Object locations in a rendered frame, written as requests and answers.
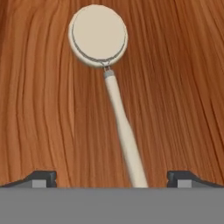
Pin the cream round-headed dish brush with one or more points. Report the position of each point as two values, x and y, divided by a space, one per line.
99 36

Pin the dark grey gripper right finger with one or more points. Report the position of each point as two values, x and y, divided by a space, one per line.
180 176

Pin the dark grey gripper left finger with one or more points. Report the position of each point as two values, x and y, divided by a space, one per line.
43 176

